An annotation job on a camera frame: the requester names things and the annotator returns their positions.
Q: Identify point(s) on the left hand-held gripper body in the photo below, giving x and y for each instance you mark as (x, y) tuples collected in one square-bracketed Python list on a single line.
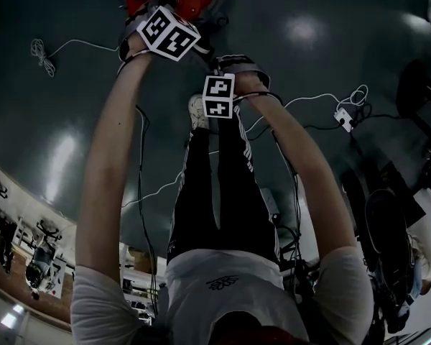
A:
[(169, 34)]

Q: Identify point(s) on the white power strip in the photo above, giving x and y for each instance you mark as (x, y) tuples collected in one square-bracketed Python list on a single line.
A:
[(344, 119)]

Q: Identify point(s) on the black office chair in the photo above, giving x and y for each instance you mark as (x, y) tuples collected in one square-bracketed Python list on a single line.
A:
[(424, 99)]

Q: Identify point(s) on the person's right forearm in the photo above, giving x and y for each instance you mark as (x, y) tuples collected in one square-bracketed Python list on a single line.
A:
[(301, 156)]

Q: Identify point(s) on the person's left forearm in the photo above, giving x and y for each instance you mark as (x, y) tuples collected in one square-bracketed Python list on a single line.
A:
[(107, 149)]

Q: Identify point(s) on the person's white shoe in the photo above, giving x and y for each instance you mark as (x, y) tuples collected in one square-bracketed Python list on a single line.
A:
[(198, 111)]

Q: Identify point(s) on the person's black trouser legs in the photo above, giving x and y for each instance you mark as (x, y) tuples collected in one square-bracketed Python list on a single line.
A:
[(215, 192)]

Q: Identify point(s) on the person's white flower-print T-shirt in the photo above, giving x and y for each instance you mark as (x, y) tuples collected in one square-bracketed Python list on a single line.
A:
[(208, 300)]

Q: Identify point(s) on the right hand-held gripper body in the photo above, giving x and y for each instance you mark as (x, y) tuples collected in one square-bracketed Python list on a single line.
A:
[(218, 95)]

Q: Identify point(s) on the black padded chair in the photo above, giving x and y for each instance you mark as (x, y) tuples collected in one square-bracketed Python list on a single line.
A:
[(388, 235)]

